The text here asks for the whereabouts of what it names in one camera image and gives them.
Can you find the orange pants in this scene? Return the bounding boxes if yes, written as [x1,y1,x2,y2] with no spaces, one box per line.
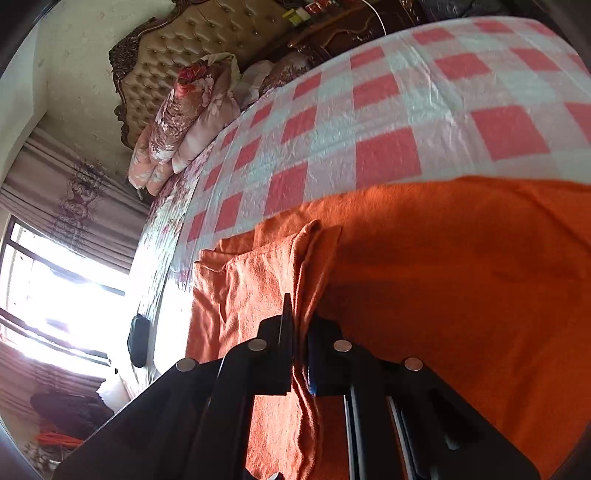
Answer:
[185,175,591,480]

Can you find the dark wooden nightstand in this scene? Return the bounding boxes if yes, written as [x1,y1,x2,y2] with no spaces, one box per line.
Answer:
[286,0,426,63]

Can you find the pink floral pillow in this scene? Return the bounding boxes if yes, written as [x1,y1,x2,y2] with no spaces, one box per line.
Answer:
[129,122,160,188]
[147,161,176,197]

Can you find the black oval object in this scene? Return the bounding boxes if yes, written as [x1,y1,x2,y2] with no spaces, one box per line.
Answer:
[127,314,151,367]

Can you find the patterned mauve curtain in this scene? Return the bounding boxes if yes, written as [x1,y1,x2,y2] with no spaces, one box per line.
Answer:
[0,124,153,462]

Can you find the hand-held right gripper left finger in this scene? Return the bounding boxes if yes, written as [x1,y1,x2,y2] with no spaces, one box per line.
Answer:
[53,293,294,480]

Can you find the dark cloth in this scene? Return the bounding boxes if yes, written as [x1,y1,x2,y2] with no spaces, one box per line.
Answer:
[30,392,114,432]

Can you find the pink white checkered sheet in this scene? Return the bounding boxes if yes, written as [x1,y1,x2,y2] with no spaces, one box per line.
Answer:
[178,17,591,259]

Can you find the dark floral pillow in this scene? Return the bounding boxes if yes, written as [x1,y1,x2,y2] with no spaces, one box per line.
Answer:
[259,51,315,95]

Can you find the white checkered pillow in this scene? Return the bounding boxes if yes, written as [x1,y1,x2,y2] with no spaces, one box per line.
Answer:
[233,60,275,109]

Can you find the white cable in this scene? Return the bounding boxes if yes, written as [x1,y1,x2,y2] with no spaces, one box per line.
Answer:
[362,0,389,38]

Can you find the window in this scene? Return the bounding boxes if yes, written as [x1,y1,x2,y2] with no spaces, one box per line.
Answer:
[0,222,127,365]

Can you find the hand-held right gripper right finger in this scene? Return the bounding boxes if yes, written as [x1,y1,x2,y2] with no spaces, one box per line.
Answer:
[307,316,541,480]

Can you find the floral bed sheet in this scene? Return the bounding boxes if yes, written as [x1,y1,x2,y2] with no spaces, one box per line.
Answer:
[122,124,241,400]

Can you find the tufted carved wooden headboard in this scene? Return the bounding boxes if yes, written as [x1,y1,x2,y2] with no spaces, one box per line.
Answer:
[108,0,296,151]

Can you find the pale pink pillow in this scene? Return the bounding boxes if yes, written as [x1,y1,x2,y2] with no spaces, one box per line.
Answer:
[172,99,241,175]

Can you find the folded floral quilt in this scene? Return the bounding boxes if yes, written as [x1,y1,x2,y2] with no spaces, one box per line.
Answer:
[150,53,241,164]

